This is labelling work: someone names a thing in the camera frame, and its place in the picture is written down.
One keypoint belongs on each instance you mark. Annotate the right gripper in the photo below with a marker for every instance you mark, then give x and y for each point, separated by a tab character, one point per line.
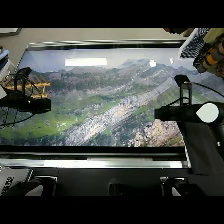
167	114

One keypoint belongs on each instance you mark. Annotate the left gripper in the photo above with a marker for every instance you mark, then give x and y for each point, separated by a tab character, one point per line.
40	105

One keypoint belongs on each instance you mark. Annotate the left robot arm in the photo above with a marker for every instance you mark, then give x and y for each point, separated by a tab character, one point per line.
15	101

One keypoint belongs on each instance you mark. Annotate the black and white checked garment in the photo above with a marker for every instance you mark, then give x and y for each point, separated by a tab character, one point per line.
195	43

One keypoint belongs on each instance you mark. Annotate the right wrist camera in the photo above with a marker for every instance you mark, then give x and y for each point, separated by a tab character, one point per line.
184	86

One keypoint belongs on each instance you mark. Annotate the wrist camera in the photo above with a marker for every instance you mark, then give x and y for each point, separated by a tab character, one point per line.
184	86
22	75

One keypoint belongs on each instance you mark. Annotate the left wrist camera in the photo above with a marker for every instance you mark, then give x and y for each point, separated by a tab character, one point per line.
22	75

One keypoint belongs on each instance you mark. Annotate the silver frame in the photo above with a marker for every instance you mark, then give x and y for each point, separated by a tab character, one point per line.
100	163

